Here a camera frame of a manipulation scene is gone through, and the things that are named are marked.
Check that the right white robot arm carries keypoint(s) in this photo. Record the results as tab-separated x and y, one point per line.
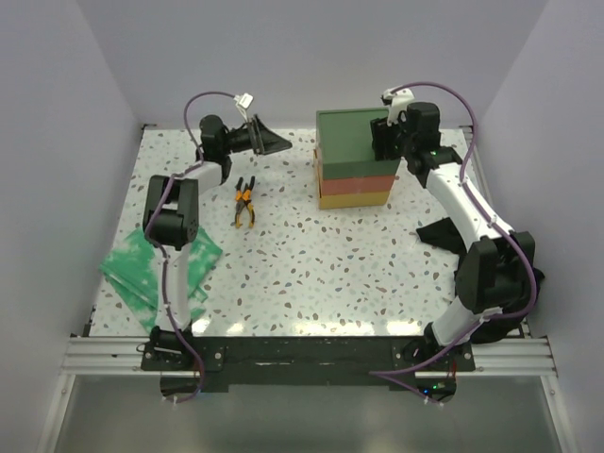
442	173

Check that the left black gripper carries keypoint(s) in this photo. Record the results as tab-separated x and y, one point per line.
263	141

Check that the green drawer box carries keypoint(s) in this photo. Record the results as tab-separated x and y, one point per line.
344	144

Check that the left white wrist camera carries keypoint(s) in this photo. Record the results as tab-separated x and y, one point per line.
242	103

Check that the orange drawer box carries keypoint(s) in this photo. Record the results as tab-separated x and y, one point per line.
349	185

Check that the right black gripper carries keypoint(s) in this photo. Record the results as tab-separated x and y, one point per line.
381	134

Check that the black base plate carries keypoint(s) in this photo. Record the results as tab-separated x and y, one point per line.
220	362

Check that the orange black pliers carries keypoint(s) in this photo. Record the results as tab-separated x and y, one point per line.
244	201

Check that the aluminium rail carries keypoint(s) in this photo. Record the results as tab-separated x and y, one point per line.
113	356

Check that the green white cloth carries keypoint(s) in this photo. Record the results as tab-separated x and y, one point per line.
132	270

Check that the yellow drawer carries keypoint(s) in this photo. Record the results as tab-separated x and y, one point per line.
352	200

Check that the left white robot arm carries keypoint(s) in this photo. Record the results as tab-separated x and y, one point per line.
171	210

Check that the black cloth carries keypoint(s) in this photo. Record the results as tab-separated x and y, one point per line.
490	275

